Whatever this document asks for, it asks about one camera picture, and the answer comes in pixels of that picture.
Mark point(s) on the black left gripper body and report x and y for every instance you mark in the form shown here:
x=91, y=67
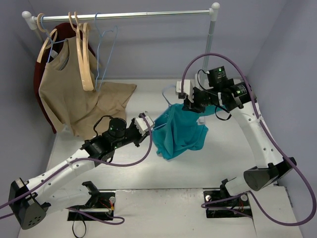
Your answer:
x=136, y=131

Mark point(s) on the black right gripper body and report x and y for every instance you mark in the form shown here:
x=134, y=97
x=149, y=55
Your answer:
x=192, y=105

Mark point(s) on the blue wire hanger free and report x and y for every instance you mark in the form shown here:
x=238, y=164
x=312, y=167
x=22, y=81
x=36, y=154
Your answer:
x=162, y=119
x=102, y=70

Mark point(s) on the teal t shirt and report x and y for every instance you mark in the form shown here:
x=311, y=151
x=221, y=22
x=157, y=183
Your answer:
x=177, y=130

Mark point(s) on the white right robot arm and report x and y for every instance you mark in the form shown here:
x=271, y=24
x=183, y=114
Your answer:
x=242, y=106

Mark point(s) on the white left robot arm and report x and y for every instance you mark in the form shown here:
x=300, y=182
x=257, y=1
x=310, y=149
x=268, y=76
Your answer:
x=31, y=200

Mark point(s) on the wooden hanger middle pair front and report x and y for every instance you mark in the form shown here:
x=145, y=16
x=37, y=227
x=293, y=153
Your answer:
x=84, y=35

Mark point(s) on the wooden hanger pair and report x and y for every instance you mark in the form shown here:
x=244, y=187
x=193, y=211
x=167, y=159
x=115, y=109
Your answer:
x=84, y=35
x=79, y=50

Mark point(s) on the wooden hanger middle pair back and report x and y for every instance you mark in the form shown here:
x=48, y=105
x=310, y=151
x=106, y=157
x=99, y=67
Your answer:
x=79, y=50

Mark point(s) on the wooden hanger far left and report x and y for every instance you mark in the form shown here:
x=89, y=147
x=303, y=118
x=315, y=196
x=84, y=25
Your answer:
x=49, y=41

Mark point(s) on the beige tank top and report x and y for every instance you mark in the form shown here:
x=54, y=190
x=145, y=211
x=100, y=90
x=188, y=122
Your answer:
x=67, y=105

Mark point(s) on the dark red garment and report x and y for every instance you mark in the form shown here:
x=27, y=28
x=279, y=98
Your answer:
x=64, y=32

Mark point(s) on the metal clothes rack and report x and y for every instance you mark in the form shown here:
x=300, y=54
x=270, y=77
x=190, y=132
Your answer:
x=212, y=12

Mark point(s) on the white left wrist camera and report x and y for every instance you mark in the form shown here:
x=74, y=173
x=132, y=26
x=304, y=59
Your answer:
x=142, y=126

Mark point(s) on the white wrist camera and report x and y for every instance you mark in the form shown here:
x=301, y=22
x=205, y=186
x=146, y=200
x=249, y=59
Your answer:
x=185, y=91
x=142, y=126

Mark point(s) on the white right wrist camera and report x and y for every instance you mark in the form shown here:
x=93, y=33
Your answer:
x=185, y=91

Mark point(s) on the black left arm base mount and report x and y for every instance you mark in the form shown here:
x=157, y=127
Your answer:
x=100, y=203

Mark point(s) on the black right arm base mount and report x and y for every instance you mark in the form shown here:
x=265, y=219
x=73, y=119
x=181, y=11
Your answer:
x=219, y=204

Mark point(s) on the blue wire hanger holding top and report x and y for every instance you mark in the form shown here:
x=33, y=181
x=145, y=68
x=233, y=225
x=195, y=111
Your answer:
x=50, y=50

